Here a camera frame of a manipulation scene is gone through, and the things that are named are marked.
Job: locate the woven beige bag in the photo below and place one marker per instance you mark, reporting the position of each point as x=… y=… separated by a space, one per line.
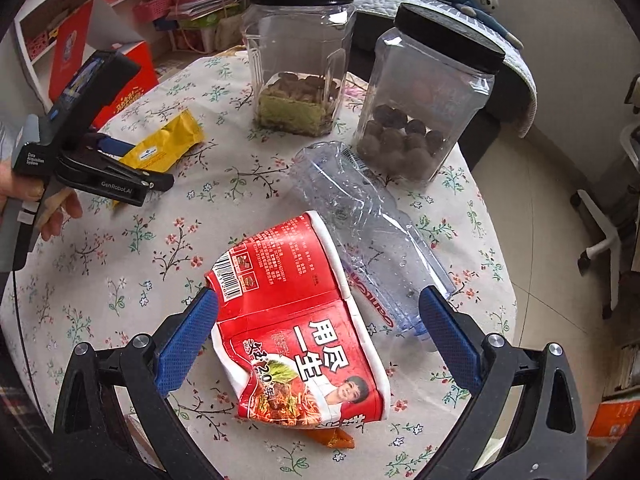
x=230 y=32

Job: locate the person's left hand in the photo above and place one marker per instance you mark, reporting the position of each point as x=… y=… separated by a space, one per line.
x=60 y=210

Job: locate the floral tablecloth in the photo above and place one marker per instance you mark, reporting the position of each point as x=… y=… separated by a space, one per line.
x=125 y=270

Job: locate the stack of books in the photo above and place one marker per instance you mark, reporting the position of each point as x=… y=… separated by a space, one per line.
x=622 y=370

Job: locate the pink basket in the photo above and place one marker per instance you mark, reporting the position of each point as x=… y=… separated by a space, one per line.
x=155 y=9

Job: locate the orange paper bag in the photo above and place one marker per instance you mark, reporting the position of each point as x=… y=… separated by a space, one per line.
x=607 y=420

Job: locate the red instant noodle cup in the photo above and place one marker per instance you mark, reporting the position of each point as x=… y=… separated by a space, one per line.
x=300 y=340

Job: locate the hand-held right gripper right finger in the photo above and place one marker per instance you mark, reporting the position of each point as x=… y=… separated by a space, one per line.
x=445 y=335

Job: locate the crushed clear plastic bottle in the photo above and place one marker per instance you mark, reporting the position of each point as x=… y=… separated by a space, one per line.
x=370 y=230

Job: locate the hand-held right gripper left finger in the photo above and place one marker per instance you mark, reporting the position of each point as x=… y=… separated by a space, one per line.
x=187 y=345

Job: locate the white low bookcase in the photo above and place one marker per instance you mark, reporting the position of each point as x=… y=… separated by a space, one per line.
x=22 y=40

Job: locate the yellow snack packet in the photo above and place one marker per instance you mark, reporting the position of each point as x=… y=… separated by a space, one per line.
x=170 y=135

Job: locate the orange snack wrapper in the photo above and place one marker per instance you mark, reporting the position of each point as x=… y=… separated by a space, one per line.
x=335 y=440

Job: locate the clear jar with brown balls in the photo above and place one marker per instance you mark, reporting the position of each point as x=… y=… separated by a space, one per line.
x=425 y=90

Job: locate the white office chair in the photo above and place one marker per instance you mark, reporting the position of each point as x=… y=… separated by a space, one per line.
x=607 y=240

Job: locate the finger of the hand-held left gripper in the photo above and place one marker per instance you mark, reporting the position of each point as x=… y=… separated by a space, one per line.
x=115 y=146

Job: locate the clear jar with nuts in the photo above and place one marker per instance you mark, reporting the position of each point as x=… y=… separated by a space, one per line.
x=295 y=60

